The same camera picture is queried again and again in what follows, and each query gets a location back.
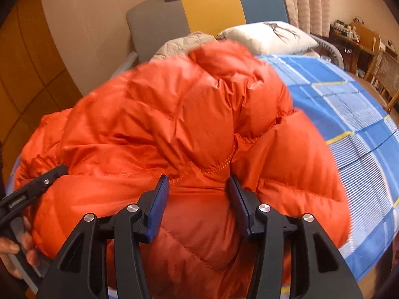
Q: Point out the wooden wardrobe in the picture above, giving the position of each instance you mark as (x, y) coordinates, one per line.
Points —
(34, 79)

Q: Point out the person left hand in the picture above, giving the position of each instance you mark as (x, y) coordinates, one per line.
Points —
(9, 247)

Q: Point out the right patterned curtain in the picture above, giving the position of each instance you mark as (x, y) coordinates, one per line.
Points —
(310, 16)

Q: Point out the rattan wooden chair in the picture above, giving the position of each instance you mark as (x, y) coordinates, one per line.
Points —
(383, 70)

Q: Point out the orange puffer jacket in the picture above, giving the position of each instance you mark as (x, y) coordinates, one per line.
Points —
(199, 119)

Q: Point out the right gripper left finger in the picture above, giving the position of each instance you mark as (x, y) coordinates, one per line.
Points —
(80, 268)

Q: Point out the grey yellow blue headboard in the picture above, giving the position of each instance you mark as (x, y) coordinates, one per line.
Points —
(154, 22)

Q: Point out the beige quilted jacket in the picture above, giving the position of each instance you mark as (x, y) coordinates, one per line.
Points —
(182, 45)

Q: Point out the white printed pillow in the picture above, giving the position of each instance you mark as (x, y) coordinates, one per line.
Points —
(270, 38)

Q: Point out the blue plaid bed sheet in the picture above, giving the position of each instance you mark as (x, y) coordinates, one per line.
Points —
(363, 140)

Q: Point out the wooden desk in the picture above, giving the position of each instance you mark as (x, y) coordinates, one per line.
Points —
(359, 41)

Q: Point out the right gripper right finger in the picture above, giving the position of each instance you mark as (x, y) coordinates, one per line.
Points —
(318, 270)

